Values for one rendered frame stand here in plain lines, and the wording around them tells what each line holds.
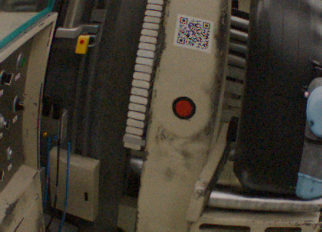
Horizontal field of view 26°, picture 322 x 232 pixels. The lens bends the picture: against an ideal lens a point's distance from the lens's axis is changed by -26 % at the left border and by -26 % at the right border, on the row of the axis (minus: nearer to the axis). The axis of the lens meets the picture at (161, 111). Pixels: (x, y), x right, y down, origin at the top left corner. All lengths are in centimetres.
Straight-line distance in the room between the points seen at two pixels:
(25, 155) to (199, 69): 43
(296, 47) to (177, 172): 48
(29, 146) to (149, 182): 31
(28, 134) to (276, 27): 60
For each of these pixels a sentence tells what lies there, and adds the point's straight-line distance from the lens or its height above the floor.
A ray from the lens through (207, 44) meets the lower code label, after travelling 169.
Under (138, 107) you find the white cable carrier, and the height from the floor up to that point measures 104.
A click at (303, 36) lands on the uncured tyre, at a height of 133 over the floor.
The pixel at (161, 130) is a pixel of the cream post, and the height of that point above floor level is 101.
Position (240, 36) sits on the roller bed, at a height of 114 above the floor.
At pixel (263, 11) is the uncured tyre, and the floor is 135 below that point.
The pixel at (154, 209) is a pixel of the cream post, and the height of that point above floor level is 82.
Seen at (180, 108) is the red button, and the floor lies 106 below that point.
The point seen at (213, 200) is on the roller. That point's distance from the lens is 172.
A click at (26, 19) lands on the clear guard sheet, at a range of 146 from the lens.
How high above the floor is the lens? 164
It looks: 20 degrees down
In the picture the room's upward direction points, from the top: 9 degrees clockwise
